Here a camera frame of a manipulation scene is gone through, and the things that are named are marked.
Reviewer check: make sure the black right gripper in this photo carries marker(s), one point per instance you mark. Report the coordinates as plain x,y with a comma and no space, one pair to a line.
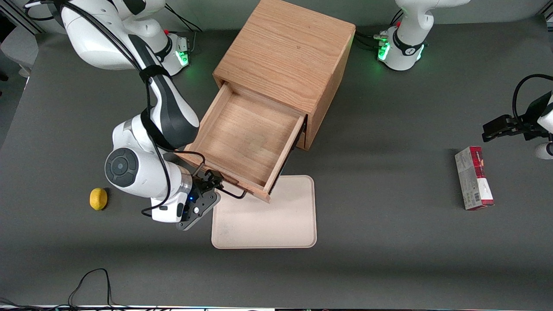
204,183

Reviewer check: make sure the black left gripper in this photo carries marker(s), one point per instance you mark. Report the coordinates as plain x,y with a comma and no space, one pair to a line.
527,123

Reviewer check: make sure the wooden drawer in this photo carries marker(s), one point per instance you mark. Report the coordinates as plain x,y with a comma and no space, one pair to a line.
246,138

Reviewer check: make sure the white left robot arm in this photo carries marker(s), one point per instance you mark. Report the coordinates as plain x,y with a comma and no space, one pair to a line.
410,26

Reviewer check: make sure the oak wooden drawer cabinet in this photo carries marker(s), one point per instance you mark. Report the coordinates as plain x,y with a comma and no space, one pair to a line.
289,47

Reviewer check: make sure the red plaid cardboard box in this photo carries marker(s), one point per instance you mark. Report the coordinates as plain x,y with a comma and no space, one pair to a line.
473,177

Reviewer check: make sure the beige rectangular tray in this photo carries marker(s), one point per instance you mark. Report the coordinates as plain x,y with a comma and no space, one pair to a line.
276,224

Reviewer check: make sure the yellow lemon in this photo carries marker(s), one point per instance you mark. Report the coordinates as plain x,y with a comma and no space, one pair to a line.
98,199

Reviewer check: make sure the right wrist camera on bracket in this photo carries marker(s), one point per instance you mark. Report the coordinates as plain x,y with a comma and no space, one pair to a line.
196,211

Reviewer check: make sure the aluminium frame rail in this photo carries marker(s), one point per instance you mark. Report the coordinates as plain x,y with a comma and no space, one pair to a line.
26,19

